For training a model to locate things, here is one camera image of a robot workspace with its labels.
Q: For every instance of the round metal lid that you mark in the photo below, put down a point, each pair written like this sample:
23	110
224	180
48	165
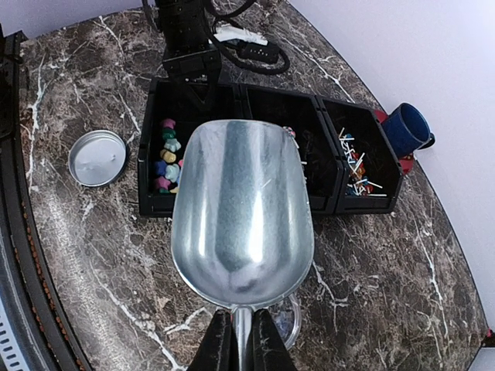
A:
97	158

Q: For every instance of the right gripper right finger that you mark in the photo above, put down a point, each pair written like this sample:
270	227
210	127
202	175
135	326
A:
269	351

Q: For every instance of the white slotted cable duct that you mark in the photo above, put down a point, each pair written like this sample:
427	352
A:
11	353

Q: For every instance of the metal scoop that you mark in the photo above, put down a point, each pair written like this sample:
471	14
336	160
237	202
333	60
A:
242	234

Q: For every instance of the black three-compartment candy bin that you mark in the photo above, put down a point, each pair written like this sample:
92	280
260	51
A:
348	163

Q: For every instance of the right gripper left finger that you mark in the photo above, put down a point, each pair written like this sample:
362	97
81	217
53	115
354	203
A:
213	353

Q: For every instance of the black front rail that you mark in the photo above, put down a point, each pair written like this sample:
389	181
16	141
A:
28	295

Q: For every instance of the dark blue mug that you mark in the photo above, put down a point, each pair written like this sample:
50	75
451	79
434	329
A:
407	130

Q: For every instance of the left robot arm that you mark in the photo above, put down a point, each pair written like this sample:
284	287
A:
184	28

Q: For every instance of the red saucer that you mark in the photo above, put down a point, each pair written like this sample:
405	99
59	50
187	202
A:
406	162

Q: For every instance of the clear plastic cup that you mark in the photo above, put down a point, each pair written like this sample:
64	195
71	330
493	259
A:
287	316

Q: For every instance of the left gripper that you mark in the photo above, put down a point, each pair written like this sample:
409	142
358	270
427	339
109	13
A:
182	67

